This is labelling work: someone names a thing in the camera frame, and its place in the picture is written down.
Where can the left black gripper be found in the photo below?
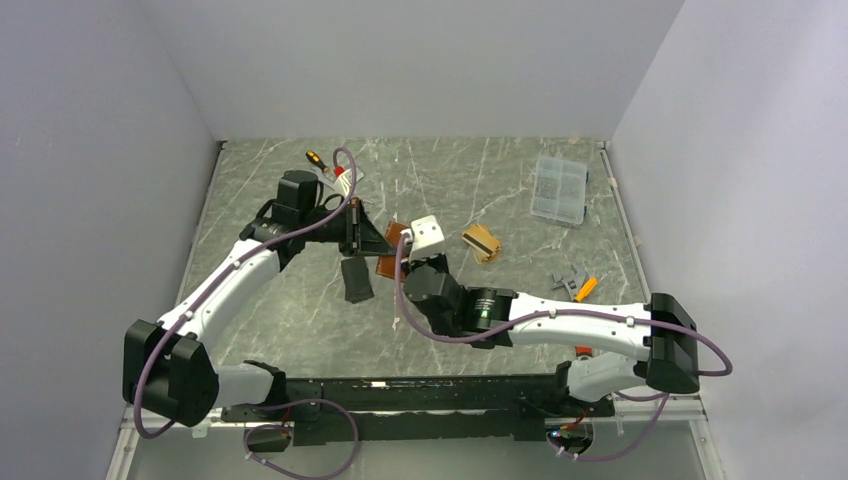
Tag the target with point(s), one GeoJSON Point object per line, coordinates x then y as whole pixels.
{"type": "Point", "coordinates": [361, 237]}

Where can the brown leather card holder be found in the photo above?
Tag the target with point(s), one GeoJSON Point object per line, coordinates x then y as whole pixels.
{"type": "Point", "coordinates": [385, 266]}

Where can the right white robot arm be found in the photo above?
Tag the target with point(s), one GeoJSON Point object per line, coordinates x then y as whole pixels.
{"type": "Point", "coordinates": [641, 344]}

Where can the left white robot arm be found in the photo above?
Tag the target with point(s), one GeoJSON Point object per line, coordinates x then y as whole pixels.
{"type": "Point", "coordinates": [167, 368]}

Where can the black card stack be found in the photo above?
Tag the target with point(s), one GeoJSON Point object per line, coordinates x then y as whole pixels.
{"type": "Point", "coordinates": [356, 279]}

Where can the gold card stack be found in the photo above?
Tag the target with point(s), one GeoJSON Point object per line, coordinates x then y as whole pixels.
{"type": "Point", "coordinates": [484, 245]}

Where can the orange black screwdriver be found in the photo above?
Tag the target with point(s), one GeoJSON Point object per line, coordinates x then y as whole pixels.
{"type": "Point", "coordinates": [315, 160]}

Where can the clear plastic organizer box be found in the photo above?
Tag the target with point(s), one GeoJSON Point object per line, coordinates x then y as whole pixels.
{"type": "Point", "coordinates": [559, 193]}

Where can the grey orange pliers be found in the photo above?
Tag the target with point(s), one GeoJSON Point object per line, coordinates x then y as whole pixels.
{"type": "Point", "coordinates": [577, 282]}

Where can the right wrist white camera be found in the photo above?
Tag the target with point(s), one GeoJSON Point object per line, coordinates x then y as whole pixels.
{"type": "Point", "coordinates": [428, 239]}

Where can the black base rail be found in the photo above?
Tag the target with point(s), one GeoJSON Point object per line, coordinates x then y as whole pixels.
{"type": "Point", "coordinates": [520, 407]}

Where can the aluminium frame rail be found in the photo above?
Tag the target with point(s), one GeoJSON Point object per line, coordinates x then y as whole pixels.
{"type": "Point", "coordinates": [653, 440]}

